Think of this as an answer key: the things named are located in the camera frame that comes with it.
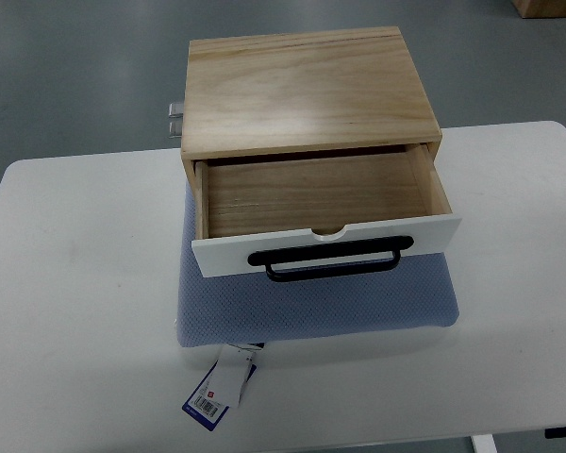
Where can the white drawer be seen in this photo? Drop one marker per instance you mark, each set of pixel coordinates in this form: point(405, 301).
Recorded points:
point(249, 204)

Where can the black drawer handle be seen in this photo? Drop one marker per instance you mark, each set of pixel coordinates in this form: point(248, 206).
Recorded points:
point(332, 259)

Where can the wooden drawer cabinet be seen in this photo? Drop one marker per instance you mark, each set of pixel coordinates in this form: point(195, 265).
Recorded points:
point(303, 92)

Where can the blue mesh cushion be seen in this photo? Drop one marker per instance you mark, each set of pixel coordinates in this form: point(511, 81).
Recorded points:
point(249, 309)

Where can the white blue product tag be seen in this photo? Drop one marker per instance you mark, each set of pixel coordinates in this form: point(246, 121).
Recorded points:
point(223, 385)

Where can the white table leg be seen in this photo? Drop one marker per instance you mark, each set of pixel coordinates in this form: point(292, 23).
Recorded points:
point(484, 443)

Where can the wooden box in corner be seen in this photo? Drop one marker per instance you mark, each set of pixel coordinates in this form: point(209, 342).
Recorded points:
point(540, 9)

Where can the black table control panel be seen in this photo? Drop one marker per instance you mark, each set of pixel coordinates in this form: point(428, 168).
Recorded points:
point(555, 433)

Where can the lower metal bracket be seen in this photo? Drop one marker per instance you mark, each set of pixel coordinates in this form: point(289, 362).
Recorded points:
point(175, 129)

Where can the metal bracket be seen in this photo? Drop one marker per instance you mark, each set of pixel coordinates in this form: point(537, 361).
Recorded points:
point(176, 109)
point(175, 129)

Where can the upper metal bracket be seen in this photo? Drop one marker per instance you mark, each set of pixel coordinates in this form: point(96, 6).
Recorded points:
point(176, 109)

